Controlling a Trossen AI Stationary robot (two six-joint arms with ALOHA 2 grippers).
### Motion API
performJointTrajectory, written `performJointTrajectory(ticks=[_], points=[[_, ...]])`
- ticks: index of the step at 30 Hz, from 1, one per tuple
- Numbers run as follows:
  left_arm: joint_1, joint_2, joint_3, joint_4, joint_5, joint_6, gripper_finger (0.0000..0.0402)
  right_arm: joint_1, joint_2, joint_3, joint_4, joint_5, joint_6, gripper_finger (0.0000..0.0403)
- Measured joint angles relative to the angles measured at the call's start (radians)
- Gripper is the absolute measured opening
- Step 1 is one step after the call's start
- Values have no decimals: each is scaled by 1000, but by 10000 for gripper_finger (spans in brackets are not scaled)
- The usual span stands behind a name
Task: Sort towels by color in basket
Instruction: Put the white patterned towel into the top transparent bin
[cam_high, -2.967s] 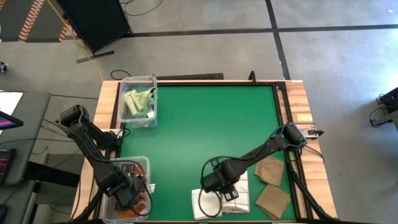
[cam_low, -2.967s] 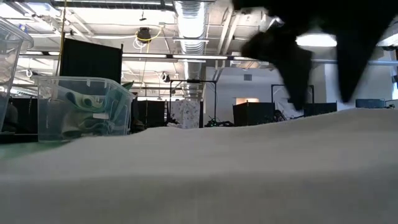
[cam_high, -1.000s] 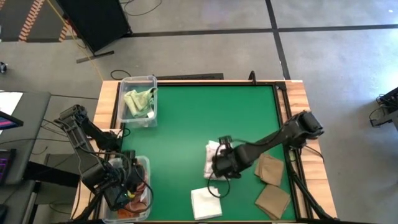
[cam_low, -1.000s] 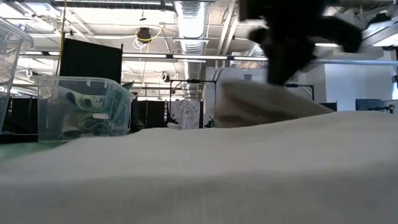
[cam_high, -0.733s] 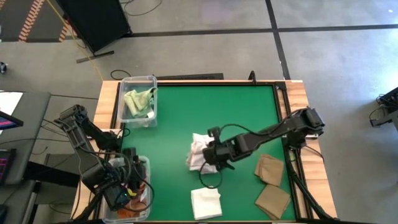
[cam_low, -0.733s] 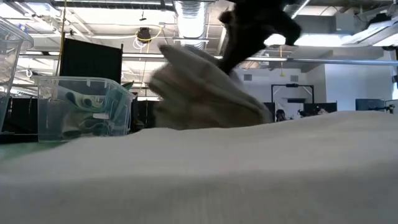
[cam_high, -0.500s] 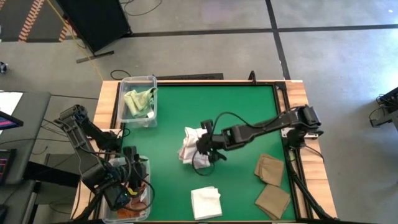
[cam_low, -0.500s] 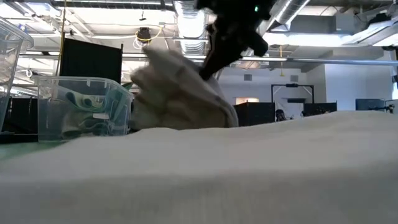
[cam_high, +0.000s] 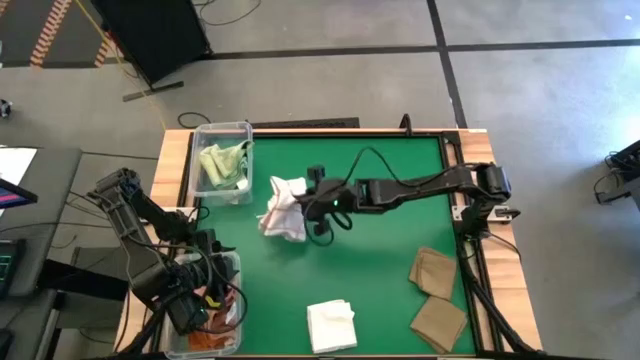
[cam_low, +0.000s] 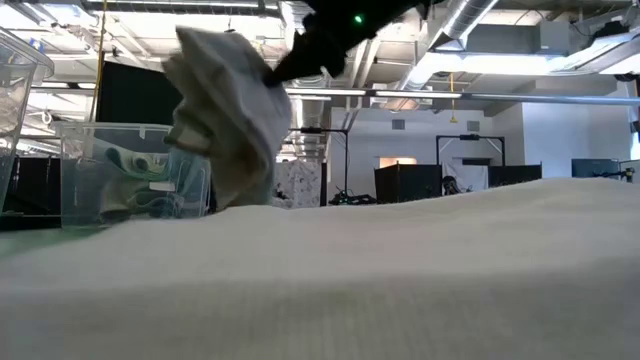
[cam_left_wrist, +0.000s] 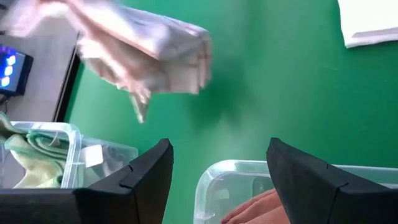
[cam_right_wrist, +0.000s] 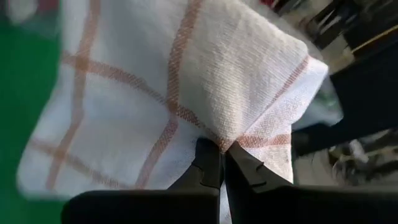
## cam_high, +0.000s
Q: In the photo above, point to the black frame strut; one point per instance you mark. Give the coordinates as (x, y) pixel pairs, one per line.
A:
(140, 342)
(495, 315)

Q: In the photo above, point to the black table border frame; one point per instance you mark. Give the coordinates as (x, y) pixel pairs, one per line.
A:
(350, 134)

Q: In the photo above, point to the clear plastic bin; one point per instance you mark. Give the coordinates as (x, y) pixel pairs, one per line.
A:
(170, 345)
(197, 150)

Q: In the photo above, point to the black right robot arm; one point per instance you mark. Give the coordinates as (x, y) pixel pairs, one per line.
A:
(415, 187)

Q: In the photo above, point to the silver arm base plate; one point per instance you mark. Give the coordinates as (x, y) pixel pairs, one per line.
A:
(456, 212)

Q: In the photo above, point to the black stand base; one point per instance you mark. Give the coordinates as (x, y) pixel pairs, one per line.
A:
(85, 282)

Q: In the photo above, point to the grey-white waffle towel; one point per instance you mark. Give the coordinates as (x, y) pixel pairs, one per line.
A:
(241, 186)

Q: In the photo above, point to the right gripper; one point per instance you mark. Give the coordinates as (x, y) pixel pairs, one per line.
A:
(327, 197)

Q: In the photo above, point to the green table mat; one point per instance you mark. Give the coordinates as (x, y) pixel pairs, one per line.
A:
(375, 300)

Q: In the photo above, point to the tablet screen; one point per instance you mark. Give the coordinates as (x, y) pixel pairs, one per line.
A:
(12, 195)

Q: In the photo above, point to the black partition panel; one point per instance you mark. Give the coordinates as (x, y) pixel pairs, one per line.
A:
(150, 35)

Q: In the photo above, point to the black floor strip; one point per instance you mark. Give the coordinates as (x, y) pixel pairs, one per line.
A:
(305, 123)

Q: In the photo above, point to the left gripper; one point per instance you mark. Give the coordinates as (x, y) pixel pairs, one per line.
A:
(200, 285)

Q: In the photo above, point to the black clamp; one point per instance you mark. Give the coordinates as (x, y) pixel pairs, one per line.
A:
(406, 125)

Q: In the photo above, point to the white red-striped towel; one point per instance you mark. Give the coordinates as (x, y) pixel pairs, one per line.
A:
(282, 210)

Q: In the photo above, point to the yellow-green towel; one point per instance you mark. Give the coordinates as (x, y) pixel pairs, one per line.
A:
(220, 165)

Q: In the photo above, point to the backlit keyboard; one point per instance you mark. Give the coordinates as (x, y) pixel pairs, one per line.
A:
(7, 265)

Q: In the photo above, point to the red-orange towel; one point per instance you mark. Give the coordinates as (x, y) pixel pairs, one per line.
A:
(210, 340)

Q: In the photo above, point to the white paper sheet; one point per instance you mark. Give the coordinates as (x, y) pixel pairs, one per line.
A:
(15, 162)

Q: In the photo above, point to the small black floor device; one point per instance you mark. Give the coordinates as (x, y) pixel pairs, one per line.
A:
(4, 107)

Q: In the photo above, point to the grey panel foot bar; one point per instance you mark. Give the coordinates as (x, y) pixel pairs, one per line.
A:
(152, 91)

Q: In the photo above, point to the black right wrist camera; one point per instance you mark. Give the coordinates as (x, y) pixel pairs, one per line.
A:
(316, 174)

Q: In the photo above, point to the grey side desk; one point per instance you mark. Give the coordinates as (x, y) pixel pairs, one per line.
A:
(25, 325)
(50, 200)

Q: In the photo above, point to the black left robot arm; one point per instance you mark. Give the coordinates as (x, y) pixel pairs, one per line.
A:
(125, 225)

